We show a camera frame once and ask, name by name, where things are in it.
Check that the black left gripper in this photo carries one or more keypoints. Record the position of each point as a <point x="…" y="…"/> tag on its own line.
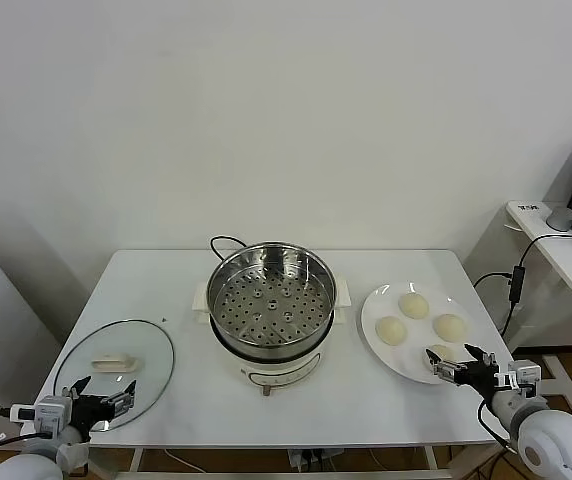
<point x="91" y="415"/>

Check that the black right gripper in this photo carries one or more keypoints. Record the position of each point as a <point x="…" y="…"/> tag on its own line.
<point x="478" y="377"/>

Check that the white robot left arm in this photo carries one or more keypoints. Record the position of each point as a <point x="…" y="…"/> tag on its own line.
<point x="26" y="465"/>

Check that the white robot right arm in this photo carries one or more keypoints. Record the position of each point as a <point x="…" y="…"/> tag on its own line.
<point x="551" y="445"/>

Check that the perforated steel steamer basket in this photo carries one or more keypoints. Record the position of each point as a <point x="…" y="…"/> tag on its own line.
<point x="266" y="305"/>

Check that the white round plate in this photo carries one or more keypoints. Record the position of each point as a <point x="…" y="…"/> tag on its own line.
<point x="381" y="360"/>

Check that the white side table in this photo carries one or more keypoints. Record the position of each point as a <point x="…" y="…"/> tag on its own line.
<point x="566" y="265"/>

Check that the cream electric cooker base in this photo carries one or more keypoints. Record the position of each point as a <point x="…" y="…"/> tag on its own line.
<point x="276" y="375"/>

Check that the grey round puck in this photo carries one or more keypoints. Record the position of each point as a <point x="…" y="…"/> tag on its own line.
<point x="561" y="219"/>

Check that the white power strip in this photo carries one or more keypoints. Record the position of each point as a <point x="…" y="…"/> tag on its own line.
<point x="316" y="456"/>

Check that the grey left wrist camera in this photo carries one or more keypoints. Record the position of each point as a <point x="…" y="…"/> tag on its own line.
<point x="48" y="412"/>

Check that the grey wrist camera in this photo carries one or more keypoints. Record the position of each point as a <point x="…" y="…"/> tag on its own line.
<point x="48" y="412"/>
<point x="526" y="375"/>

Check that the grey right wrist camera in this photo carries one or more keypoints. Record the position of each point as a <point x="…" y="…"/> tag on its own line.
<point x="526" y="375"/>

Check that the white table leg frame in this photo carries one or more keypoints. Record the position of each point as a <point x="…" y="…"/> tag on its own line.
<point x="136" y="457"/>

